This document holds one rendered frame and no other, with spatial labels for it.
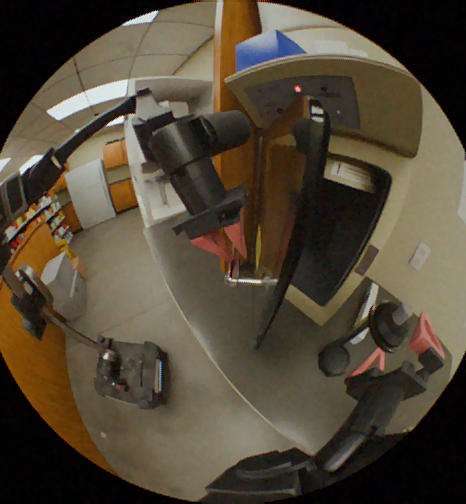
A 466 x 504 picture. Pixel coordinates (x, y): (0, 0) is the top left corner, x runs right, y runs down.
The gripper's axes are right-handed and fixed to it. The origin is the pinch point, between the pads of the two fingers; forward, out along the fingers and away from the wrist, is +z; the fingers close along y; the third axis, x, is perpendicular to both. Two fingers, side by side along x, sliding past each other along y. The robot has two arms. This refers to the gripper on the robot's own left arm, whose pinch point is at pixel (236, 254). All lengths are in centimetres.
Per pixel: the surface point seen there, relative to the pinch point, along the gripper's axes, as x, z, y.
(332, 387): 19.8, 34.9, -13.7
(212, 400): 29, 104, 62
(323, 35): -10, -37, -34
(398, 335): 15.2, 12.8, -23.3
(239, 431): 54, 113, 41
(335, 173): -10.1, -4.5, -22.2
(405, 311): 12.6, 10.3, -24.8
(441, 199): -10, 11, -78
